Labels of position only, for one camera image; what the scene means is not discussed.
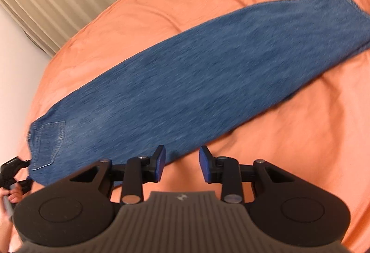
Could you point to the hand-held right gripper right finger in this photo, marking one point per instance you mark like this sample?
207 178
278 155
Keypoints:
204 164

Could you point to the blue denim pants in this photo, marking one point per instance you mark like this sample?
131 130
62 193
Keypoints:
185 82

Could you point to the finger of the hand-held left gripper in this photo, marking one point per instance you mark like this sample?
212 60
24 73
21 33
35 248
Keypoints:
13 164

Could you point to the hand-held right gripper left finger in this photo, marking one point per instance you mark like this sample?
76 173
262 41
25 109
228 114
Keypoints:
160 163

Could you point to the person's left hand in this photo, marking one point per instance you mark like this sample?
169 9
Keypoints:
16 195

